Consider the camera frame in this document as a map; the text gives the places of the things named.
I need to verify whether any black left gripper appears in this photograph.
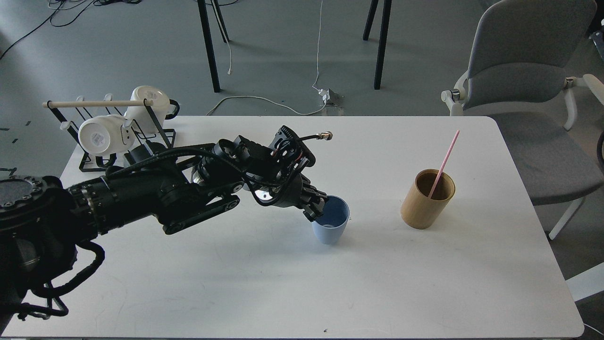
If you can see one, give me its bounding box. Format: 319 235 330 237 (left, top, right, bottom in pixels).
248 170 328 222

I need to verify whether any blue plastic cup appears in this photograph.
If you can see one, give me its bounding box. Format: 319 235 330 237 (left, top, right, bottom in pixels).
311 195 350 245

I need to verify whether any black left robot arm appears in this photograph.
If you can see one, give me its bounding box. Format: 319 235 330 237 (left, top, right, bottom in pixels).
0 136 329 328

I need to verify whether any white charger plug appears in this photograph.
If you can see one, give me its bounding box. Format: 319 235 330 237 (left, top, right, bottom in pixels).
318 88 334 105

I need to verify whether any bamboo cylinder holder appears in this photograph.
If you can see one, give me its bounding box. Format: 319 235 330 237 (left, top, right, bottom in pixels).
400 169 455 230

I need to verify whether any wooden rack rod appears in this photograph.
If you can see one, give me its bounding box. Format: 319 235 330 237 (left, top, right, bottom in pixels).
42 99 155 109

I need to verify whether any white mug upper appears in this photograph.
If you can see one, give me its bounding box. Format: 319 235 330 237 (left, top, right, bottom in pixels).
125 85 180 134

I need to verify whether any white mug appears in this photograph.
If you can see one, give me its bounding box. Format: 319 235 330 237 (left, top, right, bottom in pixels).
125 85 180 134
78 114 134 156

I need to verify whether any black table leg right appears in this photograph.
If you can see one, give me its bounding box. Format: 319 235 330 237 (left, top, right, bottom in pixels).
362 0 393 90

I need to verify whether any black table leg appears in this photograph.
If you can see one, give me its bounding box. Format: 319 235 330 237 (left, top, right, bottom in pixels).
362 0 393 90
197 0 229 93

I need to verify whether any white mug lower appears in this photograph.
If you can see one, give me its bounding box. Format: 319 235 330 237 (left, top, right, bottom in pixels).
78 114 134 156

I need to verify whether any black table leg left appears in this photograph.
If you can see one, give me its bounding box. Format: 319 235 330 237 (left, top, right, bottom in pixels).
197 0 229 93

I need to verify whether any grey office chair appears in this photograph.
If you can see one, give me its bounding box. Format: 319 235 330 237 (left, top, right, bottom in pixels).
441 0 603 239

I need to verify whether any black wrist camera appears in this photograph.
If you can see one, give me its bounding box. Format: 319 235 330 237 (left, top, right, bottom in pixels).
269 125 334 177

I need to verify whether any white power cable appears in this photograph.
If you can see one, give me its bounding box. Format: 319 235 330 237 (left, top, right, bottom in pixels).
206 0 327 116

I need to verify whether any black wire dish rack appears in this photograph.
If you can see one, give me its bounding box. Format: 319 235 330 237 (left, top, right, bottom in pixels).
47 97 179 173

